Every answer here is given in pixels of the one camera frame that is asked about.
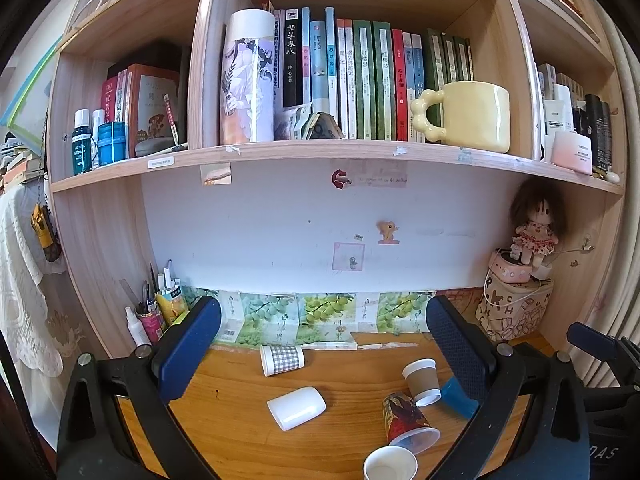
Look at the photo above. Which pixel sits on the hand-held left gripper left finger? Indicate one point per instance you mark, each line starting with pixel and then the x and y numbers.
pixel 189 345

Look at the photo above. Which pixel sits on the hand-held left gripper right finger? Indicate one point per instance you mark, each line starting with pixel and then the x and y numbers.
pixel 457 350

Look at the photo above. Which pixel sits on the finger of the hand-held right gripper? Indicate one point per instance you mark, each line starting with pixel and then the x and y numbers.
pixel 592 339

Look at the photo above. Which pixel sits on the blue paper cup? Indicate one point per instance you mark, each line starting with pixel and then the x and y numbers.
pixel 457 397

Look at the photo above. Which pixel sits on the brown sleeve paper cup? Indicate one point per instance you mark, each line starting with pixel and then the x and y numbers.
pixel 422 382

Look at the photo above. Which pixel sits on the red patterned paper cup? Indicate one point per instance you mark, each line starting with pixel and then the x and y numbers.
pixel 406 420

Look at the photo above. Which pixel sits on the checkered paper cup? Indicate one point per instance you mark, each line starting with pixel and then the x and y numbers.
pixel 282 360

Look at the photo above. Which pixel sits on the plain white cup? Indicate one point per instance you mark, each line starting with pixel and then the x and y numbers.
pixel 296 407

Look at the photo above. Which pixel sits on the white paper cup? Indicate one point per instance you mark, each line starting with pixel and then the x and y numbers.
pixel 390 464

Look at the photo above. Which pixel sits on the row of upright books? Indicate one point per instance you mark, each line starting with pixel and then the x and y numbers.
pixel 365 75

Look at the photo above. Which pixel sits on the pen holder with pens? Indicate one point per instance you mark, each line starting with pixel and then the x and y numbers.
pixel 167 310

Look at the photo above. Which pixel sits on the white spray bottle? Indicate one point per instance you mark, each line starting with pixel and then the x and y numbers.
pixel 136 330

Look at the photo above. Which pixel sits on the letter print storage bag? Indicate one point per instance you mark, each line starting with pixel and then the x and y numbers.
pixel 512 312

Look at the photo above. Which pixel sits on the small pink box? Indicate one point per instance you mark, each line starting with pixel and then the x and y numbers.
pixel 512 267

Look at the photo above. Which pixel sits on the brown haired rag doll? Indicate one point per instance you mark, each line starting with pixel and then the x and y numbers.
pixel 537 230

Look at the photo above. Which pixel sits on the orange cartoon sticker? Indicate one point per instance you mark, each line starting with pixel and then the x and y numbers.
pixel 387 232

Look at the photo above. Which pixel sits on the grape print paper border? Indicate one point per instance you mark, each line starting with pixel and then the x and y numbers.
pixel 325 315

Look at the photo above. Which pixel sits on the wooden bookshelf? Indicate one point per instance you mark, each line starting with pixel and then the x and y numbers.
pixel 100 240

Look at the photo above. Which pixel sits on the pink square sticker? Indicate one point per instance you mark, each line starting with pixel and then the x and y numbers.
pixel 348 256

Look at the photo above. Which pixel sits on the taped photo sticker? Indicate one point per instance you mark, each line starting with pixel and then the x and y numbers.
pixel 216 174

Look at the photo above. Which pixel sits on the white lace cloth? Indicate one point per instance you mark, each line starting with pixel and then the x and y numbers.
pixel 22 285

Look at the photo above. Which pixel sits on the pink cosmetic tube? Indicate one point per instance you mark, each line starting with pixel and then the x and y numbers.
pixel 572 152

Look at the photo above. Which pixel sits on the grey stone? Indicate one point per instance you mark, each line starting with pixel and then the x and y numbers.
pixel 152 147

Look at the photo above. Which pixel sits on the red mushroom sticker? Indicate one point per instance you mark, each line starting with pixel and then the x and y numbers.
pixel 341 179

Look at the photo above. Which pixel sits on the group of black cosmetic bottles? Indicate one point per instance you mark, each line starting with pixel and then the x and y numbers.
pixel 597 130

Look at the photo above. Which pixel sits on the blue jar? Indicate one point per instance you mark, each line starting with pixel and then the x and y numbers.
pixel 112 142

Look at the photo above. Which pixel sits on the teal bottle white cap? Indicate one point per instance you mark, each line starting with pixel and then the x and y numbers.
pixel 81 147

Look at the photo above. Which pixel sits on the group of white cosmetic bottles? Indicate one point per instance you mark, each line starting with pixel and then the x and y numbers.
pixel 557 110

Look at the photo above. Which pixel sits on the yellow ceramic mug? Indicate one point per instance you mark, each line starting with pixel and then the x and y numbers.
pixel 475 115

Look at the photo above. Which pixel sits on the slim white bottle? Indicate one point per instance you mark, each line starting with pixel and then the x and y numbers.
pixel 98 125

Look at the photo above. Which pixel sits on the group of red books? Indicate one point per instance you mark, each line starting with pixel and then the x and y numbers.
pixel 150 100

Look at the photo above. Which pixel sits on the stack of papers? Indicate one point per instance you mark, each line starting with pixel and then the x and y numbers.
pixel 20 160

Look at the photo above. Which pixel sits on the folded banknotes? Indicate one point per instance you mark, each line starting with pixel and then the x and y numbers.
pixel 320 127

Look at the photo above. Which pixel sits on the white floral cylinder tube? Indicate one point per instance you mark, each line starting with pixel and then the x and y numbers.
pixel 247 85

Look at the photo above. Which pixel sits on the clear plastic folder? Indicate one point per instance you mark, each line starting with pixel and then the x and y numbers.
pixel 30 90

